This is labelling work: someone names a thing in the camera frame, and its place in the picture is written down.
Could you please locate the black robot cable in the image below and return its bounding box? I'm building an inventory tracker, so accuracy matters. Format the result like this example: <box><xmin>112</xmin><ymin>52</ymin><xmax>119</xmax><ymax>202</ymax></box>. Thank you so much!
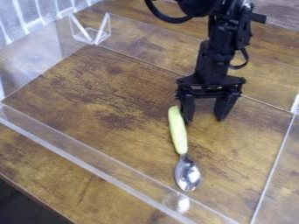
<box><xmin>144</xmin><ymin>0</ymin><xmax>194</xmax><ymax>25</ymax></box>

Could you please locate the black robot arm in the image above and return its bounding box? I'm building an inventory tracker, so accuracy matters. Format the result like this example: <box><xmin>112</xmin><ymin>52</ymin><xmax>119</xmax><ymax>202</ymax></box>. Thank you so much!
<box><xmin>175</xmin><ymin>0</ymin><xmax>254</xmax><ymax>123</ymax></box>

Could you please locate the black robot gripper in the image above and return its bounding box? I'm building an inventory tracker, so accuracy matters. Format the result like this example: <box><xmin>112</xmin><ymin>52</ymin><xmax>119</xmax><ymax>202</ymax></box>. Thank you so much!
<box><xmin>175</xmin><ymin>41</ymin><xmax>247</xmax><ymax>123</ymax></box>

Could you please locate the black bar at table edge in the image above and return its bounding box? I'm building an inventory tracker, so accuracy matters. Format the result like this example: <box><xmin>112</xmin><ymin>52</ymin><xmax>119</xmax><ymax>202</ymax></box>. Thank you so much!
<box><xmin>251</xmin><ymin>13</ymin><xmax>267</xmax><ymax>24</ymax></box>

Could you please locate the clear acrylic tray enclosure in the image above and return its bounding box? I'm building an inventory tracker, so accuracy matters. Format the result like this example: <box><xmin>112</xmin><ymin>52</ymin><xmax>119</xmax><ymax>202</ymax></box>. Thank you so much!
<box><xmin>0</xmin><ymin>14</ymin><xmax>299</xmax><ymax>224</ymax></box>

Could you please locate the clear acrylic triangular bracket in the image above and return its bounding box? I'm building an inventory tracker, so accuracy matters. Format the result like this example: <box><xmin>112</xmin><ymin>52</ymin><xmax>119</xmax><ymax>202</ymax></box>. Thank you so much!
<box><xmin>70</xmin><ymin>13</ymin><xmax>111</xmax><ymax>46</ymax></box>

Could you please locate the green handled metal spoon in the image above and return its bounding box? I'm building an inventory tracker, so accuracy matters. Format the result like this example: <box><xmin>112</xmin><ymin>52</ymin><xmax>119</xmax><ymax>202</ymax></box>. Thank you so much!
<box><xmin>168</xmin><ymin>106</ymin><xmax>202</xmax><ymax>192</ymax></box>

